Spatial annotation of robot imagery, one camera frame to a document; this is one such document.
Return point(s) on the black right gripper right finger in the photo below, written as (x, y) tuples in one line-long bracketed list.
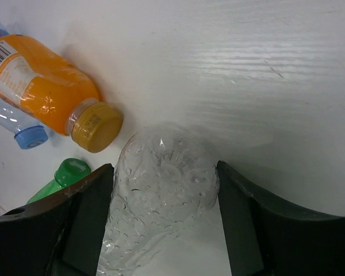
[(268, 235)]

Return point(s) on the green plastic bottle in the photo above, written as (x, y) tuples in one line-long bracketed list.
[(69, 172)]

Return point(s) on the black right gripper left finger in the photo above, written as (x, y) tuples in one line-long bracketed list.
[(60, 234)]

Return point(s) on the clear bottle white cap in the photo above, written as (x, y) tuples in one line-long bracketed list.
[(164, 179)]

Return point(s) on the orange juice bottle yellow cap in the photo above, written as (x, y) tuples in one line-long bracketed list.
[(44, 85)]

